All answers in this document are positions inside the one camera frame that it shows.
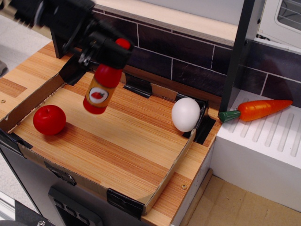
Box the orange toy carrot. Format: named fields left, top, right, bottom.
left=219, top=100, right=293, bottom=122

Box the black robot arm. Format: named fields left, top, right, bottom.
left=0, top=0, right=134, bottom=69

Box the white toy egg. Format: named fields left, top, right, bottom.
left=172, top=97, right=200, bottom=132

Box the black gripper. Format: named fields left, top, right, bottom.
left=48, top=0, right=134, bottom=69

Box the light wooden shelf board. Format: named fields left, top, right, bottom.
left=95, top=0, right=238, bottom=46

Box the white grooved sink drainboard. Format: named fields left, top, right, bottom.
left=211, top=89, right=301, bottom=211

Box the red toy apple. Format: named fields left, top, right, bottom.
left=33, top=105, right=66, bottom=136

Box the black left shelf post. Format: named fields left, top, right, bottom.
left=50, top=29, right=76, bottom=59

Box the black shelf post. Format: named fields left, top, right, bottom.
left=219, top=0, right=266, bottom=112
left=50, top=29, right=76, bottom=59

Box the black oven control panel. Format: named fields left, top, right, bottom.
left=48, top=187, right=103, bottom=226

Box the cardboard fence with black tape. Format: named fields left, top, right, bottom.
left=0, top=54, right=216, bottom=221

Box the white appliance with wire rack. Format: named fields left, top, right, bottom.
left=258, top=0, right=301, bottom=48

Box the black right shelf post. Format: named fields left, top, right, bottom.
left=219, top=0, right=266, bottom=112

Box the red hot sauce bottle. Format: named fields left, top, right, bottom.
left=83, top=38, right=131, bottom=115

